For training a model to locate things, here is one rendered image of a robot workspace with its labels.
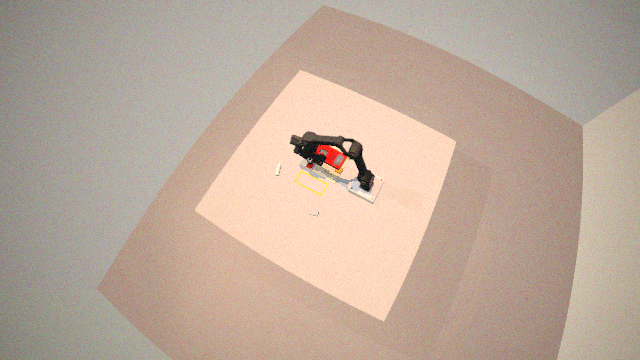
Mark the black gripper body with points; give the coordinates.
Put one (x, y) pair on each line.
(319, 158)

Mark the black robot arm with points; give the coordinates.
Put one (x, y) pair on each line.
(311, 141)

